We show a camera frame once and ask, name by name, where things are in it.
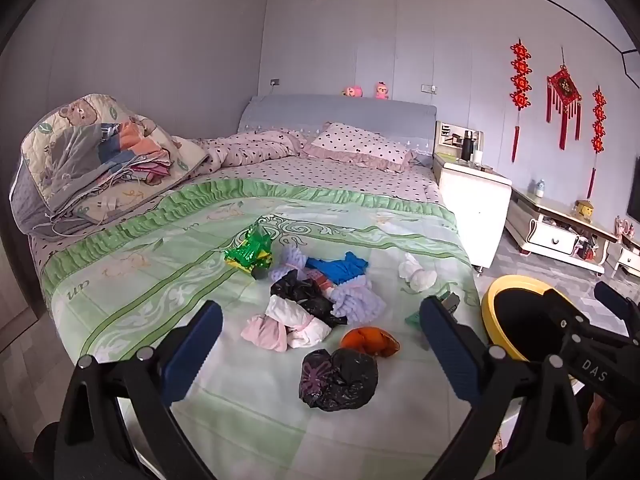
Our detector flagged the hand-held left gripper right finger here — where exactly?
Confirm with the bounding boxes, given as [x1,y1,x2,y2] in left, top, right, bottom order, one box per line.
[419,296,586,480]

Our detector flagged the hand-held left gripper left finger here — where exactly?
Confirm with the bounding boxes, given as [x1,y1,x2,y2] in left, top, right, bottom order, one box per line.
[52,300,224,480]

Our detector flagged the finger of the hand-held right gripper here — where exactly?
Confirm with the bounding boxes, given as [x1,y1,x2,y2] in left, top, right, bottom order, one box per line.
[542,286,591,337]
[594,280,640,342]

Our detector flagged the yellow round bin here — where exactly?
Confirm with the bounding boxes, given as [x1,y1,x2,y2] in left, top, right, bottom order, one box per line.
[481,275,587,397]

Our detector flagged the orange plastic bag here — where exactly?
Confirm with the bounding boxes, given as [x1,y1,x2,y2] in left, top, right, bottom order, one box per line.
[340,327,401,359]

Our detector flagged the pink and white bag bundle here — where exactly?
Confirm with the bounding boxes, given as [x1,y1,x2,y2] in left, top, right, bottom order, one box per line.
[241,295,332,352]

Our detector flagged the large lavender foam net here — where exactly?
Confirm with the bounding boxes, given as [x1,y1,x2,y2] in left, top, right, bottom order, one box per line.
[330,280,387,326]

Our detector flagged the black bag with purple print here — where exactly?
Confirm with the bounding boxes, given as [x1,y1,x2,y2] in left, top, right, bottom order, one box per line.
[298,347,379,412]

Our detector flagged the green foil wrapper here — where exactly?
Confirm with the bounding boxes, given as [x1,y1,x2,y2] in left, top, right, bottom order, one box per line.
[224,224,275,279]

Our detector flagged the person's right hand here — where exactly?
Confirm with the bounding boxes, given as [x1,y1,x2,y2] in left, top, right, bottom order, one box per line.
[586,394,632,457]

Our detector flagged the short white cabinet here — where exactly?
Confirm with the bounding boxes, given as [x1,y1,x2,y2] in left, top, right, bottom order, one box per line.
[612,235,640,279]

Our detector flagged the long white cabinet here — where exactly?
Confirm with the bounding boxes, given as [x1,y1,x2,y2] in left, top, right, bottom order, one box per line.
[504,187,621,276]

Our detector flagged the green floral blanket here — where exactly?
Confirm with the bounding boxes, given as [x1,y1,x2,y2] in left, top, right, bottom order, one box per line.
[40,177,493,480]

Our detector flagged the white tissue wad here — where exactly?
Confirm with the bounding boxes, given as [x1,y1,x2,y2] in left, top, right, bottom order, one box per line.
[398,252,438,292]

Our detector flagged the plain black plastic bag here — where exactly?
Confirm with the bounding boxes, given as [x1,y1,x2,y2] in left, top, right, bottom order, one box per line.
[270,270,347,329]

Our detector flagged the small lavender foam net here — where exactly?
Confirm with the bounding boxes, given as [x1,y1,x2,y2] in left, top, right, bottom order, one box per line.
[284,246,307,274]

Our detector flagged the white nightstand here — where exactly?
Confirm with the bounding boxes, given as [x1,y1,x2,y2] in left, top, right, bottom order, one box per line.
[432,120,514,274]

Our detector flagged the blue rubber glove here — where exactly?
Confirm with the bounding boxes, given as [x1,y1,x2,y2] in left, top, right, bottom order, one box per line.
[305,252,369,284]

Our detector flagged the pink snack packet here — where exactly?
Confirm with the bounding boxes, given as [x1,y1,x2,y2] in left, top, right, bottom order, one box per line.
[305,269,337,302]

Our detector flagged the short red knot hanging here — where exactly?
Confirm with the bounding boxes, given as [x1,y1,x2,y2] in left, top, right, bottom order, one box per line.
[585,84,607,200]

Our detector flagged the pink polka dot duvet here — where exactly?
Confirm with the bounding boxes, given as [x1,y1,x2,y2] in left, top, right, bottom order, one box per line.
[172,129,313,173]

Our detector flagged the grey and orange folded blanket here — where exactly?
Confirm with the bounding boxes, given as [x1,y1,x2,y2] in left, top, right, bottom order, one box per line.
[50,121,174,197]

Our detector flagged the polka dot pillow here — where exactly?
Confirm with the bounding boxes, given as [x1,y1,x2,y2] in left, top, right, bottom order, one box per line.
[300,121,416,174]

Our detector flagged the red diamond tassel hanging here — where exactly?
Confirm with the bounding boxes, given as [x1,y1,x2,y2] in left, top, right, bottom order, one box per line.
[545,47,584,151]

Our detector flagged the grey padded headboard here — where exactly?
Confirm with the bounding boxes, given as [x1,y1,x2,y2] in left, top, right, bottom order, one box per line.
[237,94,438,168]

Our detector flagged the wall television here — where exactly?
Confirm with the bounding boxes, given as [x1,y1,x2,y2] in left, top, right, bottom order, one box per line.
[627,155,640,224]

